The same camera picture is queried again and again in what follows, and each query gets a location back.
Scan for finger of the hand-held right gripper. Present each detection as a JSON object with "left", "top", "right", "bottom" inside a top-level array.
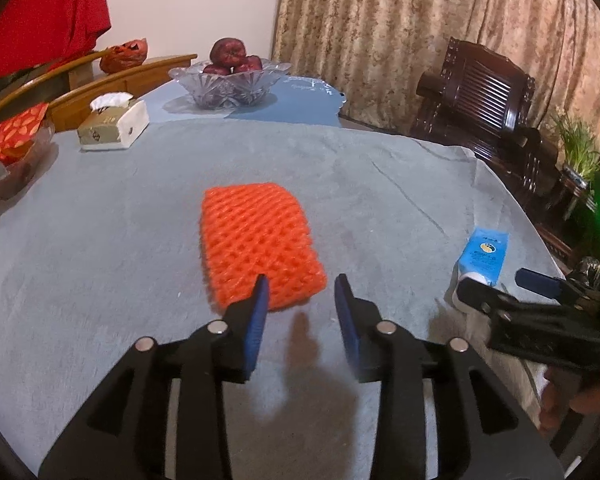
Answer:
[
  {"left": 456, "top": 276, "right": 520, "bottom": 320},
  {"left": 514, "top": 267, "right": 572, "bottom": 307}
]

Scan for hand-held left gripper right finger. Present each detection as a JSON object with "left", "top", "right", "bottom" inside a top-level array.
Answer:
[{"left": 334, "top": 274, "right": 566, "bottom": 480}]

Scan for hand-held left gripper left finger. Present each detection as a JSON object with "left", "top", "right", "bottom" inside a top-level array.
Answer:
[{"left": 38, "top": 274, "right": 271, "bottom": 480}]

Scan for blue tube with white cap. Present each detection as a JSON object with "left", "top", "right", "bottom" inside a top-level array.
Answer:
[{"left": 452, "top": 227, "right": 511, "bottom": 314}]

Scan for orange foam fruit net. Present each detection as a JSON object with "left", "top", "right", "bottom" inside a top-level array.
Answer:
[{"left": 200, "top": 182, "right": 329, "bottom": 312}]

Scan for person's right hand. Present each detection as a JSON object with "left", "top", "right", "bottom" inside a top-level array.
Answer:
[{"left": 538, "top": 365, "right": 600, "bottom": 433}]

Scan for dark wooden side table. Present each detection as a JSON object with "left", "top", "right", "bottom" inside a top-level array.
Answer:
[{"left": 527, "top": 180, "right": 598, "bottom": 266}]

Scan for blue and white plant pot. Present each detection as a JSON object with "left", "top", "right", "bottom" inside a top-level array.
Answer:
[{"left": 561, "top": 166, "right": 590, "bottom": 192}]

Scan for green potted plant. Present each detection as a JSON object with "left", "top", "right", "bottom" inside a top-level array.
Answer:
[{"left": 549, "top": 109, "right": 600, "bottom": 181}]

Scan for light blue tablecloth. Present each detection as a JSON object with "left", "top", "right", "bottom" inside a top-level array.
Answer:
[{"left": 0, "top": 80, "right": 567, "bottom": 480}]

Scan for dark wooden slatted armchair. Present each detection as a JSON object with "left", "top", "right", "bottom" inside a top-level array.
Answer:
[{"left": 409, "top": 36, "right": 557, "bottom": 196}]

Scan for blue plastic mat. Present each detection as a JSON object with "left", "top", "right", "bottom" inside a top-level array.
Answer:
[{"left": 228, "top": 75, "right": 346, "bottom": 128}]

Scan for glass fruit bowl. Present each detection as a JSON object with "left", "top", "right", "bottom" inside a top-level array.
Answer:
[{"left": 168, "top": 58, "right": 292, "bottom": 111}]

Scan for tissue box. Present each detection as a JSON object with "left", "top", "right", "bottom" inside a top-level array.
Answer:
[{"left": 76, "top": 92, "right": 150, "bottom": 152}]

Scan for yellow wooden bench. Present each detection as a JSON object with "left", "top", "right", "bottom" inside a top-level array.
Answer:
[{"left": 0, "top": 50, "right": 199, "bottom": 133}]

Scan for red snack bag in bowl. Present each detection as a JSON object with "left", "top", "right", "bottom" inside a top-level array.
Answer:
[{"left": 0, "top": 122, "right": 57, "bottom": 203}]

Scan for orange plastic bag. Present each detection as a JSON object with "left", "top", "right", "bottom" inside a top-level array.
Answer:
[{"left": 99, "top": 36, "right": 150, "bottom": 75}]

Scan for beige patterned curtain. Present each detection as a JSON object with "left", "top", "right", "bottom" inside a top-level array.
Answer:
[{"left": 271, "top": 0, "right": 600, "bottom": 161}]

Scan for red patterned snack packet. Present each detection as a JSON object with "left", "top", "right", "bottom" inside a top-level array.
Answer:
[{"left": 0, "top": 102, "right": 50, "bottom": 167}]

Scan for red cloth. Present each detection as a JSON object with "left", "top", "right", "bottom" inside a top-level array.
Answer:
[{"left": 0, "top": 0, "right": 112, "bottom": 86}]

